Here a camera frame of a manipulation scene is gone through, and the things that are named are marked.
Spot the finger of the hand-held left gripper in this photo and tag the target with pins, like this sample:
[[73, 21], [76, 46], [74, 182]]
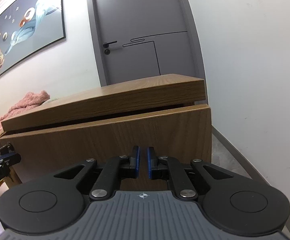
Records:
[[8, 162], [11, 156]]

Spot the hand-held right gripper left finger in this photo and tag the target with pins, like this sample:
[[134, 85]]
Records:
[[137, 163]]

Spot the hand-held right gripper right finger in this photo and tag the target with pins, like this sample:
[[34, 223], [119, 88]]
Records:
[[150, 163]]

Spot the wooden drawer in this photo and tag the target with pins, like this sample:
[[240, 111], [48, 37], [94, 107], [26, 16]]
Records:
[[84, 142]]

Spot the brown leather sofa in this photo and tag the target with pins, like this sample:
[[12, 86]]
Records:
[[11, 176]]

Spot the pink fluffy blanket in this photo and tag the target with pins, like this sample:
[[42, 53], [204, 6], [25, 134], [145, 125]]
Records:
[[17, 107]]

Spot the wooden nightstand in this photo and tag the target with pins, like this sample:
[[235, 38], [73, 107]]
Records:
[[109, 100]]

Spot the grey door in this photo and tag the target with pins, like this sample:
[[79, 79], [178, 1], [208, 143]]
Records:
[[140, 30]]

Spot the framed abstract wall picture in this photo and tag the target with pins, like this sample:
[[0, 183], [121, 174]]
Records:
[[27, 27]]

